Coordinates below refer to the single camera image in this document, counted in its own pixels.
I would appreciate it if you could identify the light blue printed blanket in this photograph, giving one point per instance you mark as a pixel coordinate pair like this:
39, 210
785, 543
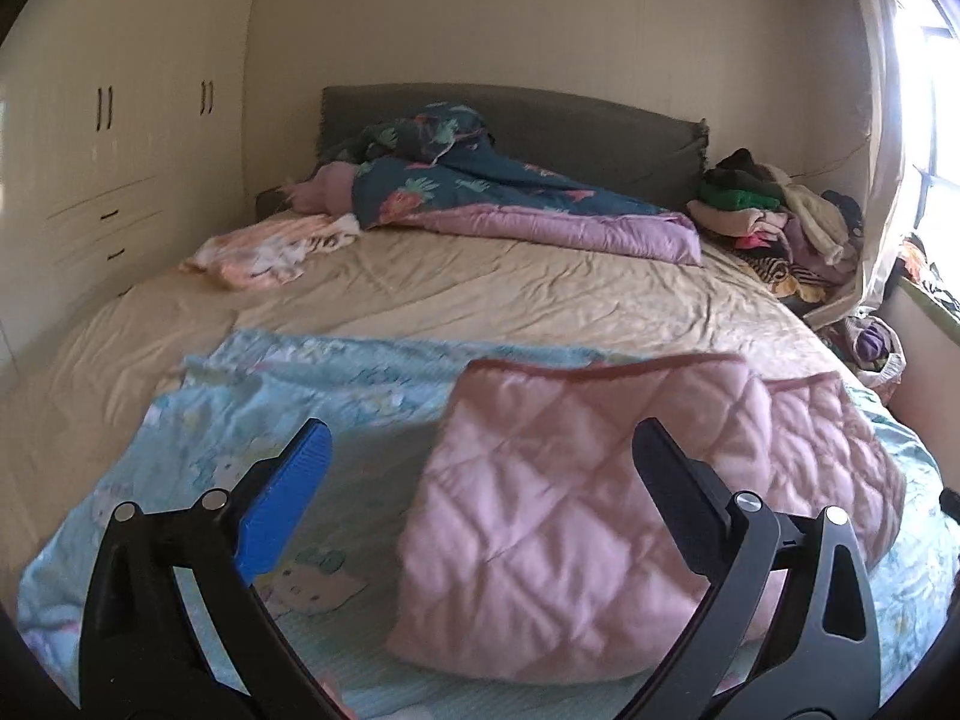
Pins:
225, 420

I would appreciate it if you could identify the bag of clothes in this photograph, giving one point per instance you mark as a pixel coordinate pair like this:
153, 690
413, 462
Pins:
874, 349

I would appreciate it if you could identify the striped cloth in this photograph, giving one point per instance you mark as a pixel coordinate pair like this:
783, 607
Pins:
930, 277

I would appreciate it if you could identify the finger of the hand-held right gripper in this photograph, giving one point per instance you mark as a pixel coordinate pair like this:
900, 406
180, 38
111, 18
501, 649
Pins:
951, 504

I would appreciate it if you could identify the cream curtain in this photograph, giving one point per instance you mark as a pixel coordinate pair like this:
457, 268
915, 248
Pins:
889, 127

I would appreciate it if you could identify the dark floral quilt pink lining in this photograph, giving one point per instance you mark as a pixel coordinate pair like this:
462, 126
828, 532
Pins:
487, 195

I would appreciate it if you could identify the pile of mixed clothes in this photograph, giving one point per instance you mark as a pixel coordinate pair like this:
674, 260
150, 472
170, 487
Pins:
765, 225

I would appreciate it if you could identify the bed with beige sheet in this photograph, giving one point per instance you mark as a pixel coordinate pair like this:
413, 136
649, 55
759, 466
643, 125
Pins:
487, 285

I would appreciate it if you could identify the pink white printed cloth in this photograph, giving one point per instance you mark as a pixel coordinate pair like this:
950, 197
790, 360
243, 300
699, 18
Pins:
262, 255

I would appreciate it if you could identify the pink quilted jacket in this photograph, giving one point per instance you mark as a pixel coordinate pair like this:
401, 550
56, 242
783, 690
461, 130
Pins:
570, 510

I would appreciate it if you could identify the cream wardrobe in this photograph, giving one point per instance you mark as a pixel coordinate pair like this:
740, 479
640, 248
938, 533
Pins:
112, 127

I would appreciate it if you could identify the window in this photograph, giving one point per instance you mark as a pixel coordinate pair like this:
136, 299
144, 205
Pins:
941, 112

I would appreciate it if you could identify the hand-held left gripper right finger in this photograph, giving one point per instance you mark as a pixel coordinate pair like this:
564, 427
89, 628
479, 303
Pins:
675, 495

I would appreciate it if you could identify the pink plush pillow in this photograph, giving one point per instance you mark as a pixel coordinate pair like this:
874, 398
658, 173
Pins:
326, 187

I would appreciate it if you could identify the grey pillow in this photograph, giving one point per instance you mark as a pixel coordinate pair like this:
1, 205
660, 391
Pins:
274, 202

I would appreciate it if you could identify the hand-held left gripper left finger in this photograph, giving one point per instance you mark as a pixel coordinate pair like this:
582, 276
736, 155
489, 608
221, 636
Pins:
285, 495

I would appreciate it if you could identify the grey headboard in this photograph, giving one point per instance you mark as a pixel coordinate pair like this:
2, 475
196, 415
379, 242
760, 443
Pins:
585, 135

